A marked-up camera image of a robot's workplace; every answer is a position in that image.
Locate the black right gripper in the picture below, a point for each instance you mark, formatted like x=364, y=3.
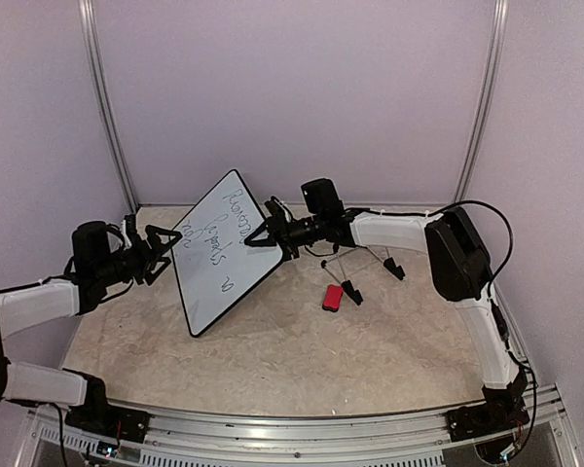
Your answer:
x=283, y=238

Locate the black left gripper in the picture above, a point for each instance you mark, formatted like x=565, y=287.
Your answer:
x=146, y=257

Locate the white whiteboard black frame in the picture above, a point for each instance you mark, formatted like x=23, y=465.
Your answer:
x=214, y=269

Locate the red black whiteboard eraser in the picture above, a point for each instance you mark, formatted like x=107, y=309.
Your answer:
x=332, y=298

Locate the black wire easel stand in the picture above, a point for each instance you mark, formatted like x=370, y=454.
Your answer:
x=354, y=269

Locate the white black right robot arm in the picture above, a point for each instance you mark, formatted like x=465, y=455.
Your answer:
x=460, y=263

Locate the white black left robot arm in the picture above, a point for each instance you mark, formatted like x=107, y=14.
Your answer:
x=38, y=319

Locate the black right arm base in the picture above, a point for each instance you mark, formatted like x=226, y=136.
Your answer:
x=502, y=409

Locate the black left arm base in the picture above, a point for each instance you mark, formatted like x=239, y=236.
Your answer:
x=109, y=420

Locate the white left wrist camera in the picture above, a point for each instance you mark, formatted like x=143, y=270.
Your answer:
x=128, y=230

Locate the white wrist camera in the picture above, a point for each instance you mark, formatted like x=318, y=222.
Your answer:
x=278, y=207
x=128, y=230

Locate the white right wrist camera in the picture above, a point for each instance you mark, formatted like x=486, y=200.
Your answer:
x=278, y=207

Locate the aluminium left corner post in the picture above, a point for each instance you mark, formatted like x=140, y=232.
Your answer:
x=105, y=110

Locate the aluminium corner post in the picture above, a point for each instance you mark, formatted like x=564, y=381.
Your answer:
x=485, y=99
x=105, y=110

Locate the aluminium front rail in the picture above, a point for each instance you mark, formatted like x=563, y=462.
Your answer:
x=184, y=438

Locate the aluminium right corner post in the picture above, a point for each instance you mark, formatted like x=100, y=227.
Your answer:
x=485, y=99

